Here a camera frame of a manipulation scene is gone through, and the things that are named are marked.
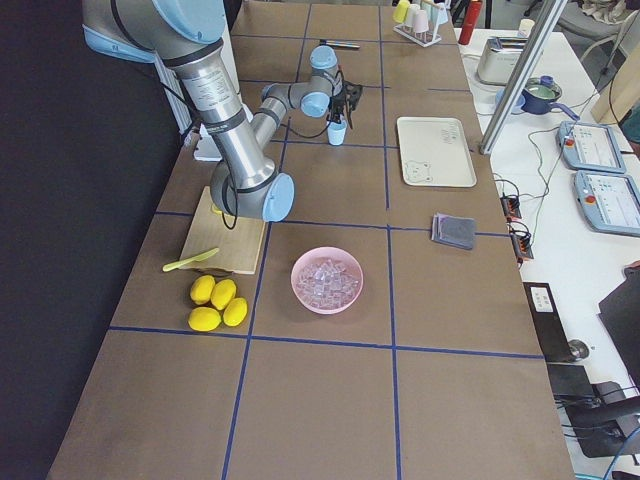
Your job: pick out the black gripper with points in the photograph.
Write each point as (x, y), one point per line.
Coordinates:
(338, 105)

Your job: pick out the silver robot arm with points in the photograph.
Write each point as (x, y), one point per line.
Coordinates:
(188, 37)

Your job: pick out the light blue plastic cup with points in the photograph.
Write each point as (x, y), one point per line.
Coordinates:
(336, 133)

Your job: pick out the yellow-green upturned cup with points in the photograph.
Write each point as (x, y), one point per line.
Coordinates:
(400, 11)

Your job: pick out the pink upturned cup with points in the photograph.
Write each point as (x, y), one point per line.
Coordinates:
(418, 21)

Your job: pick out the pink bowl of ice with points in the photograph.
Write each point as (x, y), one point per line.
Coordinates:
(327, 280)

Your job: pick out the steel muddler black tip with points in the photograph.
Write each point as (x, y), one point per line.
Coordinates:
(339, 45)

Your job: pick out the cream bear serving tray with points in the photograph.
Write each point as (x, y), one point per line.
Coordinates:
(434, 152)

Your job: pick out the red bottle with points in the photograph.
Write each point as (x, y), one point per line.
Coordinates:
(472, 14)

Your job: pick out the grey folded cloths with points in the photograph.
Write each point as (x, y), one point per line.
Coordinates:
(453, 231)

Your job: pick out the cream toaster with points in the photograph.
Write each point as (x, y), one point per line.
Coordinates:
(498, 59)

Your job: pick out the wooden cutting board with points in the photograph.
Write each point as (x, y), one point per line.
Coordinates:
(239, 249)

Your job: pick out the yellow-green plastic knife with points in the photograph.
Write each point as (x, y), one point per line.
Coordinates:
(187, 261)

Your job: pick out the blue saucepan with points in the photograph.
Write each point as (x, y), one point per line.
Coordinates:
(542, 94)

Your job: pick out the yellow lemon upper right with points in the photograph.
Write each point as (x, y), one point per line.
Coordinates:
(223, 293)

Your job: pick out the yellow lemon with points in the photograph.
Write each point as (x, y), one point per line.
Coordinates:
(201, 289)
(235, 312)
(223, 293)
(204, 319)

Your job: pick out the yellow lemon upper left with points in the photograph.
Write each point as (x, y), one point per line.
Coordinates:
(201, 289)

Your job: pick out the yellow lemon middle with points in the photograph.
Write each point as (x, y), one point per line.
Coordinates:
(235, 312)

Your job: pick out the yellow lemon lower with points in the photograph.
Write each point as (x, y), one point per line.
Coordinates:
(204, 319)

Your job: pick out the upper teach pendant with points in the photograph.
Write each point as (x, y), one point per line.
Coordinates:
(590, 146)

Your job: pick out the teach pendant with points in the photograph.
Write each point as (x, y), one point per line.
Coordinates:
(590, 146)
(609, 202)

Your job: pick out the lower teach pendant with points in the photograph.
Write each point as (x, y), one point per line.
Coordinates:
(609, 202)

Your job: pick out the white wire cup rack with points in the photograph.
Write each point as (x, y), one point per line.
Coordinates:
(438, 15)

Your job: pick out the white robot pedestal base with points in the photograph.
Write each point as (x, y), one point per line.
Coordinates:
(206, 149)

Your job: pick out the aluminium frame post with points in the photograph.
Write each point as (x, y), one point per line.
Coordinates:
(545, 23)

